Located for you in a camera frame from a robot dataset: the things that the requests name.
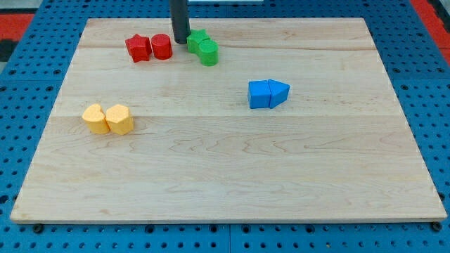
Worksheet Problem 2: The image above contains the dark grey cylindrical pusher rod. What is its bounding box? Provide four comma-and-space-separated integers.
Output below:
169, 0, 191, 44

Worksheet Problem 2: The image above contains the green star block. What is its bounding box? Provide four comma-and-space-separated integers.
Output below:
186, 29, 210, 54

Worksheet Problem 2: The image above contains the red star block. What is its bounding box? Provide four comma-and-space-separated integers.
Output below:
125, 34, 152, 63

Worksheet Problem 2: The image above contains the red cylinder block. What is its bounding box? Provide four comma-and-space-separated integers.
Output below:
150, 34, 172, 60

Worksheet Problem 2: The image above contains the green cylinder block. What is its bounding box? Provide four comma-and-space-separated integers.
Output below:
198, 40, 219, 66

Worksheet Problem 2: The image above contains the blue cube block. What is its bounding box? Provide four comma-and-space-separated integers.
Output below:
247, 80, 271, 109

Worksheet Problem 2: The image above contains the yellow hexagon block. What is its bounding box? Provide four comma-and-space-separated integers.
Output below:
105, 104, 134, 135

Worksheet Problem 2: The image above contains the blue triangular prism block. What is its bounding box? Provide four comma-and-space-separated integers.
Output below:
268, 79, 290, 109

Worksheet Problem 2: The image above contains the yellow heart block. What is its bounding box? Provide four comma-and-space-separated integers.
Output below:
82, 103, 110, 134

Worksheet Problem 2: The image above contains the light wooden board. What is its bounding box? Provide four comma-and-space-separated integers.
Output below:
11, 18, 447, 224

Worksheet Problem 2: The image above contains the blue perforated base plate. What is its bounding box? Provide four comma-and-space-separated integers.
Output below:
1, 0, 449, 252

